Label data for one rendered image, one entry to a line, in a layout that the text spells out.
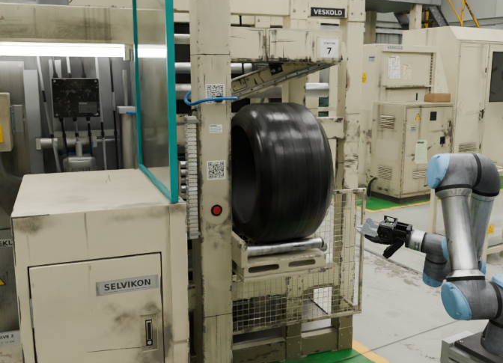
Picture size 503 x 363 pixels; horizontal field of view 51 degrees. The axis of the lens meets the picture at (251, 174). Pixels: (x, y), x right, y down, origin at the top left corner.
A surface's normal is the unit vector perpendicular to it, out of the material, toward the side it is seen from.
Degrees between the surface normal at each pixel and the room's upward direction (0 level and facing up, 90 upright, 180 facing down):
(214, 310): 90
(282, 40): 90
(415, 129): 90
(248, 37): 90
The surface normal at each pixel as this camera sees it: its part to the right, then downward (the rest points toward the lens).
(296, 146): 0.30, -0.33
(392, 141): -0.86, 0.09
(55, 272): 0.34, 0.17
